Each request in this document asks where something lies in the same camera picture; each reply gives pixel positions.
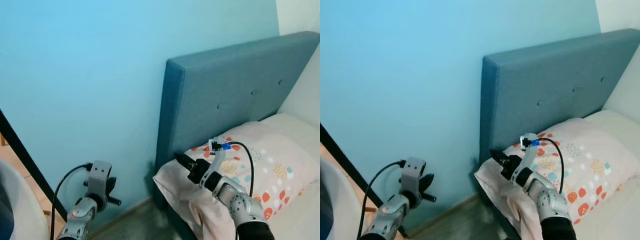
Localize blue-grey upholstered headboard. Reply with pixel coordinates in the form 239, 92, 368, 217
155, 31, 321, 174
479, 28, 640, 168

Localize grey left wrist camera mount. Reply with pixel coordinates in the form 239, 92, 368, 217
402, 156, 426, 194
88, 160, 113, 197

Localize black door frame bar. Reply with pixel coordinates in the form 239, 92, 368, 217
0, 109, 69, 221
320, 123, 409, 239

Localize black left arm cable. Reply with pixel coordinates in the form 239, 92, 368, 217
49, 163, 94, 240
358, 160, 404, 240

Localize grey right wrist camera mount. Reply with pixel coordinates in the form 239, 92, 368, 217
200, 137, 232, 187
519, 132, 541, 177

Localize white chair wooden legs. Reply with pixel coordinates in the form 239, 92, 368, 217
320, 156, 359, 240
0, 159, 50, 240

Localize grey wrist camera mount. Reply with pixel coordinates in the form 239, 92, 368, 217
402, 156, 426, 194
519, 132, 541, 177
88, 160, 113, 197
200, 137, 232, 187

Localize dark blue bed base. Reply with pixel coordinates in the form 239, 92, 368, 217
152, 190, 199, 240
477, 192, 516, 240

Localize pink patterned pillow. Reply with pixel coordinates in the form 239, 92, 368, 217
474, 117, 640, 240
152, 120, 321, 240

